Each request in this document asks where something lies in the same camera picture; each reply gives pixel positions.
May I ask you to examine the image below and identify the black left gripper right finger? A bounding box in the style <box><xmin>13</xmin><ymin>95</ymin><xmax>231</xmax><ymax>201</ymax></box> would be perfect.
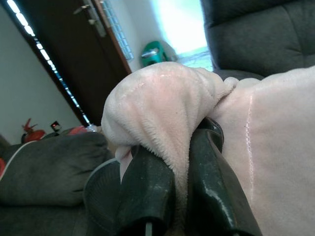
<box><xmin>188</xmin><ymin>117</ymin><xmax>263</xmax><ymax>236</ymax></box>

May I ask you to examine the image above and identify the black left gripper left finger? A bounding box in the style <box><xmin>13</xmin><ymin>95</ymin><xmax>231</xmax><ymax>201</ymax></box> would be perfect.
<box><xmin>115</xmin><ymin>144</ymin><xmax>176</xmax><ymax>236</ymax></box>

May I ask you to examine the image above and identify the pale pink plush pillow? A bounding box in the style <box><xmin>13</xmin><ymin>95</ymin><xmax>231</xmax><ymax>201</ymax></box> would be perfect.
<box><xmin>101</xmin><ymin>62</ymin><xmax>315</xmax><ymax>236</ymax></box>

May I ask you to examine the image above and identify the dark grey sofa cushion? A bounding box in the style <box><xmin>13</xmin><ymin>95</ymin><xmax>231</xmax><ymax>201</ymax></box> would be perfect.
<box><xmin>0</xmin><ymin>132</ymin><xmax>114</xmax><ymax>207</ymax></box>

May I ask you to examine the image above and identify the dark grey fabric sofa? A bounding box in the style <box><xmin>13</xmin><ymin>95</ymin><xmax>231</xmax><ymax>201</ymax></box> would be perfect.
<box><xmin>0</xmin><ymin>0</ymin><xmax>315</xmax><ymax>236</ymax></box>

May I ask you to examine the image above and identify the dark cushion with white piping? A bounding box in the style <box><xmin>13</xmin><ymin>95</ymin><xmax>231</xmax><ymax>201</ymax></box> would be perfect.
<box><xmin>83</xmin><ymin>158</ymin><xmax>128</xmax><ymax>236</ymax></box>

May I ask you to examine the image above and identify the red pink cloth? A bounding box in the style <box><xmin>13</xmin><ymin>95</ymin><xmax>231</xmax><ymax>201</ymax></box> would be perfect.
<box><xmin>65</xmin><ymin>125</ymin><xmax>90</xmax><ymax>135</ymax></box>

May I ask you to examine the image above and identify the red fire extinguisher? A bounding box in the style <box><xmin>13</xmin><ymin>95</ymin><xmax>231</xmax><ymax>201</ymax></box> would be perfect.
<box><xmin>21</xmin><ymin>118</ymin><xmax>46</xmax><ymax>144</ymax></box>

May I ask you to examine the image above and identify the green plastic stool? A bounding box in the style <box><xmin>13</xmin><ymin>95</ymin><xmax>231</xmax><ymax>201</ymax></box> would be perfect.
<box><xmin>140</xmin><ymin>41</ymin><xmax>173</xmax><ymax>67</ymax></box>

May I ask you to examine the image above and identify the dark brown wooden door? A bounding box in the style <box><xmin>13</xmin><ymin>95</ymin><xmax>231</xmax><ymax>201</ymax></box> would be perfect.
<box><xmin>17</xmin><ymin>0</ymin><xmax>132</xmax><ymax>127</ymax></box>

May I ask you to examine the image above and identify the glass block window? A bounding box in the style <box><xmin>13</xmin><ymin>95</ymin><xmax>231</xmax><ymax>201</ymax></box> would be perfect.
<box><xmin>99</xmin><ymin>0</ymin><xmax>135</xmax><ymax>60</ymax></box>

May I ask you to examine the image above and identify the narrow glass block strip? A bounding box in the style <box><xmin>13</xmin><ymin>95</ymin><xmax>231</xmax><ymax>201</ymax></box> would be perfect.
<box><xmin>6</xmin><ymin>0</ymin><xmax>91</xmax><ymax>126</ymax></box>

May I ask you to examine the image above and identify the silver door handle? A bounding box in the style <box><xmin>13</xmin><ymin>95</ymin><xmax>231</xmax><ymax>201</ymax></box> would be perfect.
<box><xmin>73</xmin><ymin>0</ymin><xmax>107</xmax><ymax>37</ymax></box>

